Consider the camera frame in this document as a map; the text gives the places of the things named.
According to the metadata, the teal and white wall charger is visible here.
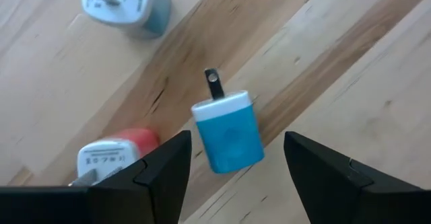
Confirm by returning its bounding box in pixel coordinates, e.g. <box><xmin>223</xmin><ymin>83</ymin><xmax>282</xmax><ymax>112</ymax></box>
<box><xmin>79</xmin><ymin>0</ymin><xmax>172</xmax><ymax>40</ymax></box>
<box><xmin>191</xmin><ymin>68</ymin><xmax>266</xmax><ymax>175</ymax></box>

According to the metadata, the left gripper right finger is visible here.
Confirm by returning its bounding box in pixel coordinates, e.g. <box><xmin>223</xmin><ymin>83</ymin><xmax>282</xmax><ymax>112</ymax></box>
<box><xmin>284</xmin><ymin>131</ymin><xmax>431</xmax><ymax>224</ymax></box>

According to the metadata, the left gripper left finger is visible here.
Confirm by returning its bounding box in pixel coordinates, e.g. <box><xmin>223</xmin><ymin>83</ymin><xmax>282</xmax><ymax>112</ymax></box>
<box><xmin>0</xmin><ymin>130</ymin><xmax>193</xmax><ymax>224</ymax></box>

